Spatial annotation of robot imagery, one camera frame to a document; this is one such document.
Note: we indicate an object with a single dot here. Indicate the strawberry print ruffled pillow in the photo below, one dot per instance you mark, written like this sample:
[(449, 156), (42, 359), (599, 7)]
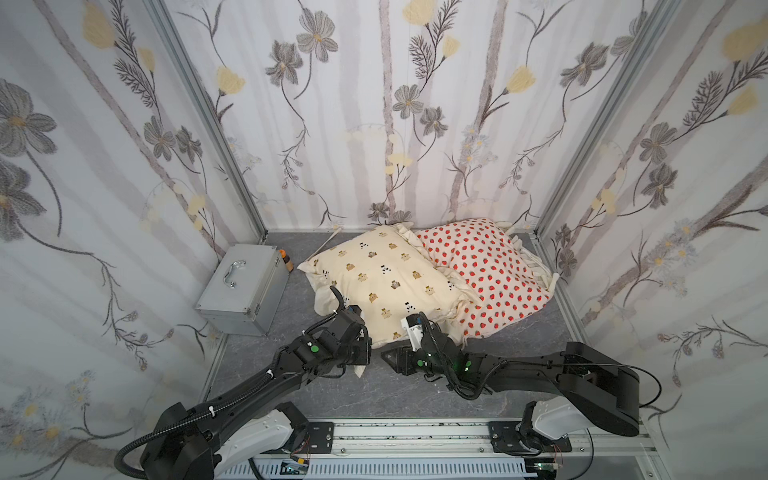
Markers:
[(504, 281)]

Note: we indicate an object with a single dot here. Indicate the small orange bottle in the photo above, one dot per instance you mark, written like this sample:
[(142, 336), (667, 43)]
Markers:
[(286, 260)]

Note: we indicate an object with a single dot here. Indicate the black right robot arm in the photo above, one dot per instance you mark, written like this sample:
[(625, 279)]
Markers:
[(595, 389)]

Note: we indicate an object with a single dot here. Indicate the silver metal case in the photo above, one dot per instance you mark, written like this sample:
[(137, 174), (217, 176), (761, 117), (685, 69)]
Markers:
[(245, 290)]

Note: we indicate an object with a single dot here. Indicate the cream animal print pillow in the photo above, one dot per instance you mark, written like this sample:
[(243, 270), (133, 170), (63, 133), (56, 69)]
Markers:
[(386, 273)]

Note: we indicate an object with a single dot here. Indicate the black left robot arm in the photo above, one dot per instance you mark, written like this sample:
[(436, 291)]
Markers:
[(187, 443)]

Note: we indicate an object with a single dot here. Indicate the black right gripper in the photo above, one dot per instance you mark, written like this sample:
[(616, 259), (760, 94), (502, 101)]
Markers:
[(402, 358)]

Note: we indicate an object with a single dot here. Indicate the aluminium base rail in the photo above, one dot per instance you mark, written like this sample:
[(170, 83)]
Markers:
[(453, 448)]

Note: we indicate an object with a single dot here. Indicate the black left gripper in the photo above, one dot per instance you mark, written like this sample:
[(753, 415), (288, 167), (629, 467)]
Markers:
[(363, 346)]

